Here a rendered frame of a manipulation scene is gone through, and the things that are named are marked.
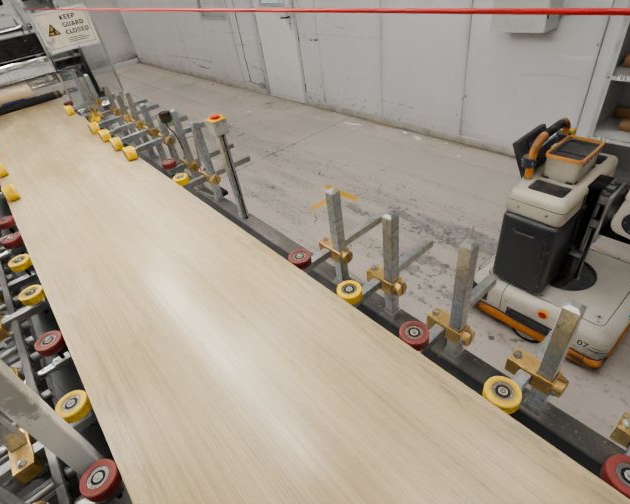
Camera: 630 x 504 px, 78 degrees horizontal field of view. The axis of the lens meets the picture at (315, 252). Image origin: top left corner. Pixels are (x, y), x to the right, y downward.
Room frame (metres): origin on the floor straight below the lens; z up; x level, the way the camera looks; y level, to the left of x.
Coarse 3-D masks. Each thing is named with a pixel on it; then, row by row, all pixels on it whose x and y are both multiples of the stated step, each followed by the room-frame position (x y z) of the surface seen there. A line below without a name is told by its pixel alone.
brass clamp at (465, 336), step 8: (440, 312) 0.77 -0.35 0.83; (432, 320) 0.75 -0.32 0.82; (440, 320) 0.74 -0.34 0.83; (448, 320) 0.74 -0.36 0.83; (448, 328) 0.71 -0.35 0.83; (464, 328) 0.70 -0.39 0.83; (448, 336) 0.71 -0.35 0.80; (456, 336) 0.69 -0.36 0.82; (464, 336) 0.68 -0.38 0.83; (472, 336) 0.68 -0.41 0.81; (456, 344) 0.68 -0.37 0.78; (464, 344) 0.66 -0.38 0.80
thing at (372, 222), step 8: (376, 216) 1.30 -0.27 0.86; (360, 224) 1.26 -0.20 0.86; (368, 224) 1.25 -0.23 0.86; (376, 224) 1.28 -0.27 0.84; (352, 232) 1.22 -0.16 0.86; (360, 232) 1.22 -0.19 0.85; (352, 240) 1.20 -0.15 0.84; (312, 256) 1.11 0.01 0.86; (320, 256) 1.11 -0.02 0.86; (328, 256) 1.12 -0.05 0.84; (312, 264) 1.08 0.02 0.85; (304, 272) 1.05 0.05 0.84
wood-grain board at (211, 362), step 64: (0, 128) 3.46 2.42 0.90; (64, 128) 3.14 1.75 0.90; (64, 192) 1.96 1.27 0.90; (128, 192) 1.83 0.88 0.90; (64, 256) 1.34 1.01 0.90; (128, 256) 1.26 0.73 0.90; (192, 256) 1.19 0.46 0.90; (256, 256) 1.12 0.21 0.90; (64, 320) 0.95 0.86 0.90; (128, 320) 0.90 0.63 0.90; (192, 320) 0.85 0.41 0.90; (256, 320) 0.81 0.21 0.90; (320, 320) 0.76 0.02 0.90; (128, 384) 0.66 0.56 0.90; (192, 384) 0.62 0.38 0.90; (256, 384) 0.59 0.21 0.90; (320, 384) 0.55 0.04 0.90; (384, 384) 0.52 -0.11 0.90; (448, 384) 0.49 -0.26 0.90; (128, 448) 0.48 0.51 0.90; (192, 448) 0.45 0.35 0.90; (256, 448) 0.42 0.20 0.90; (320, 448) 0.40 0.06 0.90; (384, 448) 0.38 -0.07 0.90; (448, 448) 0.35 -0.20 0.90; (512, 448) 0.33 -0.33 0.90
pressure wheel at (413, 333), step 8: (400, 328) 0.68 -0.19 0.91; (408, 328) 0.68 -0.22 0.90; (416, 328) 0.67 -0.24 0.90; (424, 328) 0.66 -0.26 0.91; (400, 336) 0.65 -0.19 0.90; (408, 336) 0.65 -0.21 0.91; (416, 336) 0.65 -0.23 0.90; (424, 336) 0.64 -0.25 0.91; (408, 344) 0.63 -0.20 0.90; (416, 344) 0.62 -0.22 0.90; (424, 344) 0.62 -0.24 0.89
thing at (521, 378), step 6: (552, 330) 0.63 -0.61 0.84; (546, 336) 0.62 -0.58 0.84; (546, 342) 0.60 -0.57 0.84; (540, 348) 0.58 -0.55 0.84; (546, 348) 0.58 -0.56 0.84; (534, 354) 0.57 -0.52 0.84; (540, 354) 0.57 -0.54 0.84; (516, 372) 0.53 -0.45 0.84; (522, 372) 0.53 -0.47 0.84; (516, 378) 0.51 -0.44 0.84; (522, 378) 0.51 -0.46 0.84; (528, 378) 0.51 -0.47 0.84; (522, 384) 0.49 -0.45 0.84
